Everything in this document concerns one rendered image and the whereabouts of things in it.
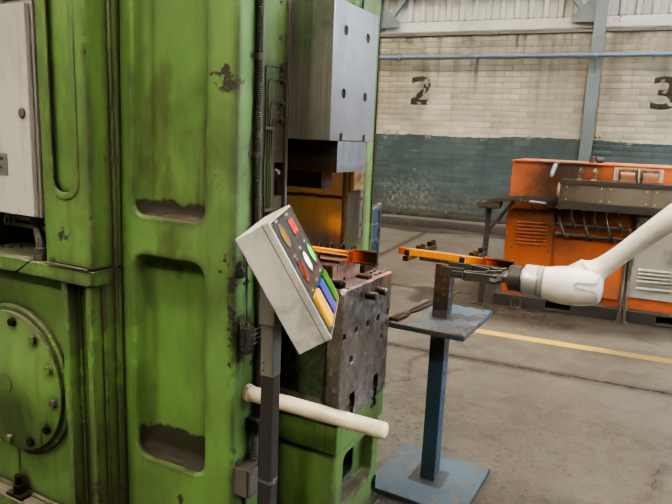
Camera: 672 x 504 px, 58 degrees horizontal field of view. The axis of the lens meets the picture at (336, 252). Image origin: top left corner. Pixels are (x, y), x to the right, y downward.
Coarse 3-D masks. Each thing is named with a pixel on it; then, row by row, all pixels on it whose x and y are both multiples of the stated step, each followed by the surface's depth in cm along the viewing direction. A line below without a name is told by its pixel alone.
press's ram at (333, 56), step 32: (320, 0) 171; (320, 32) 172; (352, 32) 180; (320, 64) 174; (352, 64) 182; (320, 96) 175; (352, 96) 185; (288, 128) 182; (320, 128) 177; (352, 128) 188
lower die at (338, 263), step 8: (320, 256) 197; (328, 256) 198; (336, 256) 197; (344, 256) 196; (328, 264) 190; (336, 264) 191; (344, 264) 195; (352, 264) 200; (328, 272) 188; (336, 272) 190; (344, 272) 195; (352, 272) 201; (344, 280) 196
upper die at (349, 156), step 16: (288, 144) 188; (304, 144) 186; (320, 144) 183; (336, 144) 181; (352, 144) 189; (288, 160) 189; (304, 160) 186; (320, 160) 184; (336, 160) 181; (352, 160) 190
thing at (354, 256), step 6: (312, 246) 205; (330, 252) 200; (336, 252) 199; (342, 252) 198; (348, 252) 197; (354, 252) 196; (360, 252) 195; (366, 252) 194; (372, 252) 193; (378, 252) 194; (348, 258) 196; (354, 258) 197; (360, 258) 196; (366, 258) 195; (372, 258) 194; (366, 264) 194; (372, 264) 193; (378, 264) 195
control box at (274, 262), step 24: (288, 216) 146; (240, 240) 124; (264, 240) 123; (264, 264) 124; (288, 264) 124; (312, 264) 146; (264, 288) 125; (288, 288) 125; (312, 288) 132; (288, 312) 126; (312, 312) 126; (312, 336) 127
